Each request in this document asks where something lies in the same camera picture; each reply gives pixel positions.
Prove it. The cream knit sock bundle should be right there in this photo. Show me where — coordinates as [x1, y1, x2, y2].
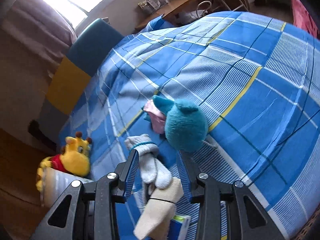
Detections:
[133, 177, 183, 239]

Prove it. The grey white sock bundle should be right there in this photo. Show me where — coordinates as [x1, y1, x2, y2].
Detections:
[125, 134, 172, 190]

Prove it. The teal plush toy pink dress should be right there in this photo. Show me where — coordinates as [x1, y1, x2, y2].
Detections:
[143, 95, 208, 153]

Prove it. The white milk powder can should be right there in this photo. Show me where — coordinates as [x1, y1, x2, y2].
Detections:
[40, 167, 92, 208]

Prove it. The blue white box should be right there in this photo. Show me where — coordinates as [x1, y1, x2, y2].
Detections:
[167, 215, 191, 240]

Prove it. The yellow giraffe plush toy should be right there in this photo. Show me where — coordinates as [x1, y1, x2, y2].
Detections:
[36, 131, 92, 192]

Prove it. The blue plaid bed sheet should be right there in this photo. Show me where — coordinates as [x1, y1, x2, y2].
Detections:
[59, 11, 319, 239]

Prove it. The grey yellow blue headboard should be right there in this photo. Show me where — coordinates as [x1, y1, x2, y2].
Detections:
[37, 19, 124, 142]

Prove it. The pink curtain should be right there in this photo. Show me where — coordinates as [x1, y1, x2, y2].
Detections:
[1, 0, 77, 66]

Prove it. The wooden desk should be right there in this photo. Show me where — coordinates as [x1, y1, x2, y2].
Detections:
[135, 0, 200, 31]

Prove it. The pink blanket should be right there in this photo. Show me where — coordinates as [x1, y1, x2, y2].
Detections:
[291, 0, 319, 39]

